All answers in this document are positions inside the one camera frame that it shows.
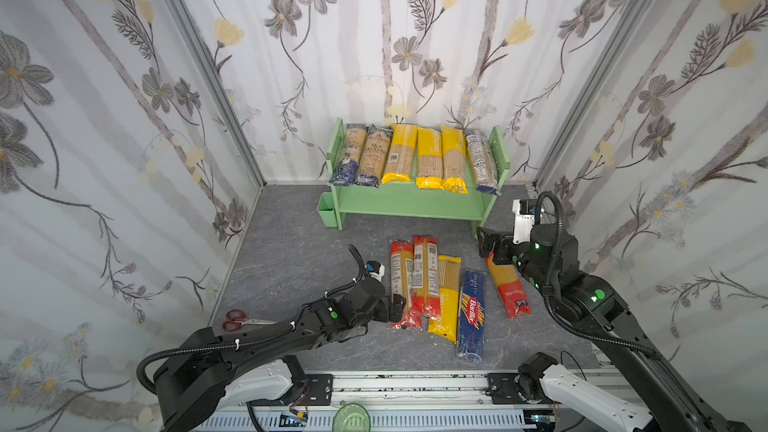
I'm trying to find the red spaghetti bag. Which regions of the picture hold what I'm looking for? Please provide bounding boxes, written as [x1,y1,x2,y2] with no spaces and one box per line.
[486,254,532,318]
[411,236,441,318]

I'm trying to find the yellow striped spaghetti bag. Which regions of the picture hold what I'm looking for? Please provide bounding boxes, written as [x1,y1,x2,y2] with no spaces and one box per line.
[428,255,461,343]

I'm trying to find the clear blue-end spaghetti bag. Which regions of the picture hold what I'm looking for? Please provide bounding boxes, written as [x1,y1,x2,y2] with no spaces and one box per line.
[465,129,501,196]

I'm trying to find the blue Barilla spaghetti box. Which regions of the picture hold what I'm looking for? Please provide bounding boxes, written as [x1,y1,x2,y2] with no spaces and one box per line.
[457,269,486,362]

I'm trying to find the blue clear spaghetti bag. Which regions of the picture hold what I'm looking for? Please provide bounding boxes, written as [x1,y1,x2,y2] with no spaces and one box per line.
[329,124,368,187]

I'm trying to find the blue brown spaghetti bag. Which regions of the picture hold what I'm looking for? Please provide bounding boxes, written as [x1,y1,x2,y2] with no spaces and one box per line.
[355,126,393,187]

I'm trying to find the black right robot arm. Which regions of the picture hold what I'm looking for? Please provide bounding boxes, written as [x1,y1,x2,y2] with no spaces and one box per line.
[476,191,749,431]

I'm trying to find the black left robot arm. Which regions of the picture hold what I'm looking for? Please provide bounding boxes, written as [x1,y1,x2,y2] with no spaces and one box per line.
[136,246,406,431]

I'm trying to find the green wooden two-tier shelf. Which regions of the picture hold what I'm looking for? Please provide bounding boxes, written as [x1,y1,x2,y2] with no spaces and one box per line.
[326,118,511,235]

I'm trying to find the small green plastic cup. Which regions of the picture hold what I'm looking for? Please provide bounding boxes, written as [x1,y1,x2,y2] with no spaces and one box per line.
[316,192,338,228]

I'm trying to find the green round lens cap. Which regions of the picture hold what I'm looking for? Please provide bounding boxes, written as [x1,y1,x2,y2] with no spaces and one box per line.
[332,403,372,432]

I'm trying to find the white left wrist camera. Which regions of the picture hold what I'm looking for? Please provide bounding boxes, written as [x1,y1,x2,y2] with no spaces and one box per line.
[366,260,386,282]

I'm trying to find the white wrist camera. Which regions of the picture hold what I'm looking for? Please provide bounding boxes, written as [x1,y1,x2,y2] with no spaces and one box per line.
[366,260,386,282]
[512,199,536,244]

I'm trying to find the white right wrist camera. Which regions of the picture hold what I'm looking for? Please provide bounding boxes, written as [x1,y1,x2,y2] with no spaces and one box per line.
[512,199,536,244]

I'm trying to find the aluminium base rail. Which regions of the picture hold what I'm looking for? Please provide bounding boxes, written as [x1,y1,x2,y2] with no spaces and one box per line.
[158,370,661,432]

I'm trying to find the red handled scissors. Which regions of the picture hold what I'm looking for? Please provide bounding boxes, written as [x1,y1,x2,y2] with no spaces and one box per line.
[222,309,274,333]

